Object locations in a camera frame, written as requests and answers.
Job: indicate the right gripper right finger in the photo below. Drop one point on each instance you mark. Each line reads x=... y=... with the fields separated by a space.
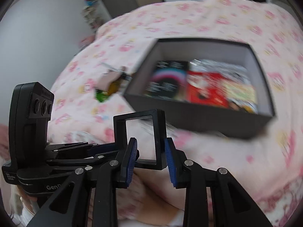
x=211 y=196

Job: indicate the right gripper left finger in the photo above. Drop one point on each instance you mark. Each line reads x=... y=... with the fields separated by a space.
x=69 y=204

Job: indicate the pastel sticker card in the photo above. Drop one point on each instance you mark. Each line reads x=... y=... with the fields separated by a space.
x=240 y=97

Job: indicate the black square display frame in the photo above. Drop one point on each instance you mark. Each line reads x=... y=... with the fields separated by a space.
x=149 y=128

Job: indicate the red snack packet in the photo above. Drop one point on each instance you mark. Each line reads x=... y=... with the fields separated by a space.
x=205 y=88

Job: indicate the green corn snack bag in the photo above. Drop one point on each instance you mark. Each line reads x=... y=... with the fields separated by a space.
x=102 y=96

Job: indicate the pink cartoon print blanket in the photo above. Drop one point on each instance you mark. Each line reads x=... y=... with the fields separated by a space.
x=269 y=166

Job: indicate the black cardboard box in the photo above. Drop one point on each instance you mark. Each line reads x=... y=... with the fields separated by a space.
x=203 y=118

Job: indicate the silver glitter pouch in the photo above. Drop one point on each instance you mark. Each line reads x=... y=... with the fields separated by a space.
x=207 y=65

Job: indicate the black rainbow packet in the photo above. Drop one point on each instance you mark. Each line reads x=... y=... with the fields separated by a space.
x=168 y=80

